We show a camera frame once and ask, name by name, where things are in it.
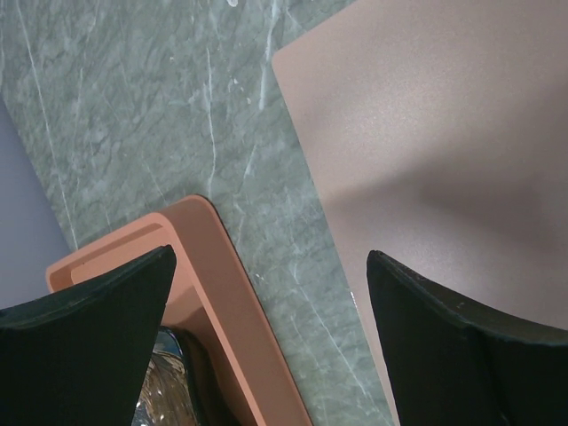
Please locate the salmon pink plastic tray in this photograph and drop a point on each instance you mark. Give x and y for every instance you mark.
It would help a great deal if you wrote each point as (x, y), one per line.
(238, 374)

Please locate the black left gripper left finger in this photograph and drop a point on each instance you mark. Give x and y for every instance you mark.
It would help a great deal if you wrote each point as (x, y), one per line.
(79, 355)

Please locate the pink brown file folder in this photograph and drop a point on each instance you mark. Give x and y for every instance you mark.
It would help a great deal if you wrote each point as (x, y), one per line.
(436, 132)

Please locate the dark teal star dish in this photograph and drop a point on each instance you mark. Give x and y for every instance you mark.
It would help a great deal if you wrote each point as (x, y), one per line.
(164, 398)

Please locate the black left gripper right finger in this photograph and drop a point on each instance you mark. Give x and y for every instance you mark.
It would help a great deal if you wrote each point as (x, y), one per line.
(454, 361)

